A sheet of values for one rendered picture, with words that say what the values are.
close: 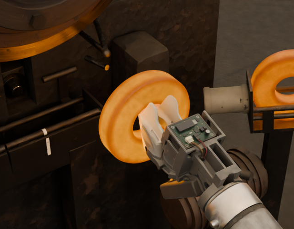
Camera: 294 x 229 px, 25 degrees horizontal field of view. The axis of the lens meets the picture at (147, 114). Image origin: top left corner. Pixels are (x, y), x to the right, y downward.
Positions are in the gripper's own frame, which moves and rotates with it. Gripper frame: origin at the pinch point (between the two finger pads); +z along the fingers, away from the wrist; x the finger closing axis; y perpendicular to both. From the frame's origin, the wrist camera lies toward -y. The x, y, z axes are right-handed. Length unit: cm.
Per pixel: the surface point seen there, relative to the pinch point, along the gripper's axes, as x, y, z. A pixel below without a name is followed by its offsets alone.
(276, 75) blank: -34.7, -10.4, 2.5
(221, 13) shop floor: -130, -114, 103
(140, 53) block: -11.9, -9.2, 17.4
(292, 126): -37.4, -20.4, -4.5
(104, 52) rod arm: 1.7, 3.3, 10.7
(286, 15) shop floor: -153, -109, 86
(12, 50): 13.6, 0.5, 19.2
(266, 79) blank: -33.2, -11.8, 3.2
